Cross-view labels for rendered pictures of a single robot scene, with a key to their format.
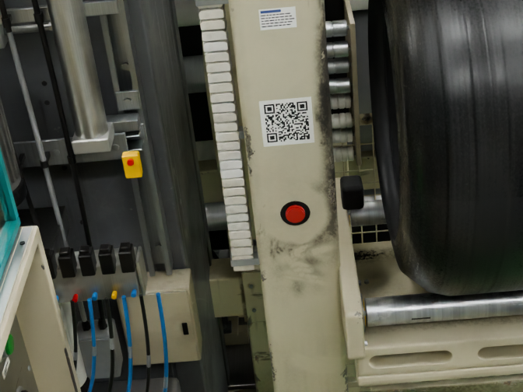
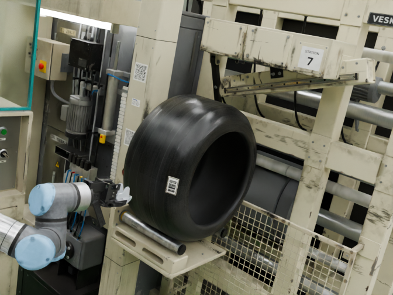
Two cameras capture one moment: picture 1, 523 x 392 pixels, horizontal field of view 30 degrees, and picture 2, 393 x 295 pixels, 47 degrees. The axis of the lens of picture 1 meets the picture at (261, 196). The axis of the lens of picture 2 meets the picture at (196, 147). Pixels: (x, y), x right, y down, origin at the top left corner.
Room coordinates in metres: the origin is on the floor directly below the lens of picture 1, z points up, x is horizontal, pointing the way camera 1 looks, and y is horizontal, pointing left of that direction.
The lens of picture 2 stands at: (-0.17, -1.37, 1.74)
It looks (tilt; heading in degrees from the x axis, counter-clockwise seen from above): 15 degrees down; 34
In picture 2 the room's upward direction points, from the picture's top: 11 degrees clockwise
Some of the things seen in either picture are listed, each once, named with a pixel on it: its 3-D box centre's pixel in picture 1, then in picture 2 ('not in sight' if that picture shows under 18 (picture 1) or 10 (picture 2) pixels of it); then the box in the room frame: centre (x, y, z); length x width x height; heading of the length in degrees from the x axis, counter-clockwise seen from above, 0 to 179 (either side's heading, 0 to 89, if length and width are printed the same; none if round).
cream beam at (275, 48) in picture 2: not in sight; (273, 48); (1.61, -0.45, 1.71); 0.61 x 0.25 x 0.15; 87
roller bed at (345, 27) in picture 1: (303, 85); not in sight; (1.71, -0.11, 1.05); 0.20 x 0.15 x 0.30; 87
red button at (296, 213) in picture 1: (295, 212); not in sight; (1.25, -0.05, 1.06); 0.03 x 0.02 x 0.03; 87
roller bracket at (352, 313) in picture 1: (345, 260); (145, 208); (1.33, -0.13, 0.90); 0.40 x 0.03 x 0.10; 177
